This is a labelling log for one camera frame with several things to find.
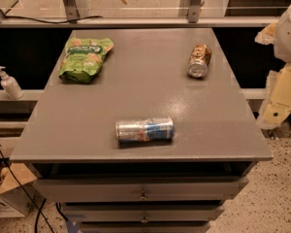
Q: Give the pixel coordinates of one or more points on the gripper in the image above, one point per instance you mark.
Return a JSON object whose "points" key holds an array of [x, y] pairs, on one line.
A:
{"points": [[290, 38]]}

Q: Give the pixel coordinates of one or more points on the green rice chip bag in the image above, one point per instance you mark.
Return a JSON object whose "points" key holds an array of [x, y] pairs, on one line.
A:
{"points": [[84, 58]]}

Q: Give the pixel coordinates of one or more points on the cardboard box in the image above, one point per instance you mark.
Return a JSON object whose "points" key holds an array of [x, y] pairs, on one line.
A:
{"points": [[17, 191]]}

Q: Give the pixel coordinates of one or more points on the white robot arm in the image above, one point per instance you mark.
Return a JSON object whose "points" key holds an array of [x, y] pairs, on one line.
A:
{"points": [[279, 34]]}

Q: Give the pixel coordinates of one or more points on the silver blue energy drink can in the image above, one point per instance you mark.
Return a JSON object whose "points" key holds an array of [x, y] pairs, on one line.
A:
{"points": [[151, 129]]}

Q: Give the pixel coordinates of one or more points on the orange soda can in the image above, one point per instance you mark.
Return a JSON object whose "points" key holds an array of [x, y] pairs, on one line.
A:
{"points": [[199, 61]]}

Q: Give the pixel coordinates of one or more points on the white pump dispenser bottle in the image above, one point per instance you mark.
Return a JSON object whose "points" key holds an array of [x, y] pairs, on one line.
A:
{"points": [[10, 85]]}

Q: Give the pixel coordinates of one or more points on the grey drawer cabinet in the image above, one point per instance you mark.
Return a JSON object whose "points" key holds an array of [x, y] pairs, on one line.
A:
{"points": [[157, 143]]}

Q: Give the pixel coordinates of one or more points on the grey metal frame leg left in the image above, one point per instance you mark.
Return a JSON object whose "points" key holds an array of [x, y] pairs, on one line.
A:
{"points": [[76, 9]]}

